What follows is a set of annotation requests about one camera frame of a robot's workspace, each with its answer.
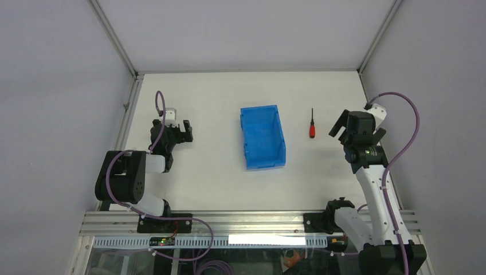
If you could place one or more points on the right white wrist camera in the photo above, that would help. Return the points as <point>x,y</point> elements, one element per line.
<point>379,113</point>

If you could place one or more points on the blue plastic bin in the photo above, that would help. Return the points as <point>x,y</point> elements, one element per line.
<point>264,143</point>

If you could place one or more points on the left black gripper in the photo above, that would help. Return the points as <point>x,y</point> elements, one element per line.
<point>182,136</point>

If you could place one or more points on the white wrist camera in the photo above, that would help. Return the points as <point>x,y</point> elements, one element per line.
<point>379,113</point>
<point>170,115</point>

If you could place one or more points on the aluminium frame rail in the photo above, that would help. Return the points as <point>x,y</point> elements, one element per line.
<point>108,223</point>

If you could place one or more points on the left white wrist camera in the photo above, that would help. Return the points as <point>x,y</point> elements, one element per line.
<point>170,115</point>

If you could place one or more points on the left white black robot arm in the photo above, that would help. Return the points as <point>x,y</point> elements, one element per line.
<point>122,178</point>

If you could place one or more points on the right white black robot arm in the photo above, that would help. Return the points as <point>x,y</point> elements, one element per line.
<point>385,246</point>

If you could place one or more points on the white slotted cable duct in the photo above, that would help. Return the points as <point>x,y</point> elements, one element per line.
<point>233,241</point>

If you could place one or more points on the red handled screwdriver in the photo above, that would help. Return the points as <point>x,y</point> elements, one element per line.
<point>312,131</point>

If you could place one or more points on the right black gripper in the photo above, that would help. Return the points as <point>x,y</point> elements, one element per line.
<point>342,121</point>

